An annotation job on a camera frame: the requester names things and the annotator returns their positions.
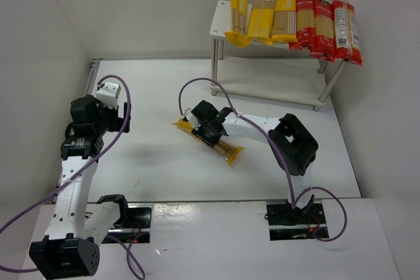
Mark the yellow Pastatime spaghetti bag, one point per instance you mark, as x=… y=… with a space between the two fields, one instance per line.
x=224 y=149

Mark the red pasta bag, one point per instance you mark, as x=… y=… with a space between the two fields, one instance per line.
x=347 y=40
x=305 y=23
x=323 y=48

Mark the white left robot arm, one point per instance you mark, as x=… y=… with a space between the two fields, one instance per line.
x=70 y=245

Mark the red pasta bag far right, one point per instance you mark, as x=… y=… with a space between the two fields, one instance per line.
x=347 y=40

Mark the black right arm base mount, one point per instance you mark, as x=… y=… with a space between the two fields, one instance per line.
x=282 y=226

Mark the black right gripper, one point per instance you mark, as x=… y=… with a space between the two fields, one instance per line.
x=206 y=130

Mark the white two-tier shelf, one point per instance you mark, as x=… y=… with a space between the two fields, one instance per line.
x=296 y=79

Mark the red pasta bag middle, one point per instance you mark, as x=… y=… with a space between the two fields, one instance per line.
x=323 y=48

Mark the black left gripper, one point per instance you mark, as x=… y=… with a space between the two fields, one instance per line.
x=121 y=120

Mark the yellow pasta bag far left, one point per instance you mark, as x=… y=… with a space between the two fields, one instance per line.
x=237 y=34

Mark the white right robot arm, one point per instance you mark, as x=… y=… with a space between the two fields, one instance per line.
x=294 y=148

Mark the yellow pasta bag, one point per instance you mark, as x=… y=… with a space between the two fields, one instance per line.
x=237 y=34
x=284 y=28
x=260 y=22

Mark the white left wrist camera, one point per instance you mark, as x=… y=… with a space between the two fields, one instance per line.
x=108 y=93

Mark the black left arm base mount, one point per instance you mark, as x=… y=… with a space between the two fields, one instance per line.
x=137 y=227

